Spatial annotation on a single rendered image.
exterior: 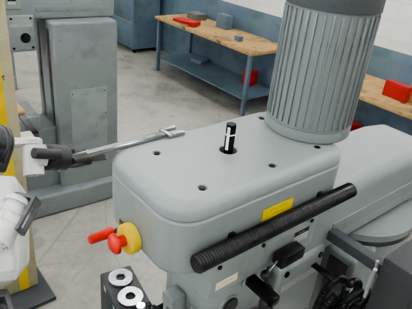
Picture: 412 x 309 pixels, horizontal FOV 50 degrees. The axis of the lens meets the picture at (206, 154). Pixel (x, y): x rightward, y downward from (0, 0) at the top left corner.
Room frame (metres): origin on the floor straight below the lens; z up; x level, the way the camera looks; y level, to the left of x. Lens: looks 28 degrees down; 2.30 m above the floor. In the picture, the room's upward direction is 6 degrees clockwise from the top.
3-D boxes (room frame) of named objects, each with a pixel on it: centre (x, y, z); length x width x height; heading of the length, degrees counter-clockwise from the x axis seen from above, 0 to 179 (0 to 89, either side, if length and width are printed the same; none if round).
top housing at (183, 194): (0.81, -0.06, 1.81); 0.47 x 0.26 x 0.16; 132
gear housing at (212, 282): (0.83, -0.08, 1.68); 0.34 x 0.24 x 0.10; 132
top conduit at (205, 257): (0.71, -0.17, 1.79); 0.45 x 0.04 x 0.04; 132
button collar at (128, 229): (0.65, 0.13, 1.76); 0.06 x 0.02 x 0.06; 42
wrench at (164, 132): (0.78, 0.15, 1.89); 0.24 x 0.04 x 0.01; 133
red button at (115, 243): (0.63, 0.15, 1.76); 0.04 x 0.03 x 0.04; 42
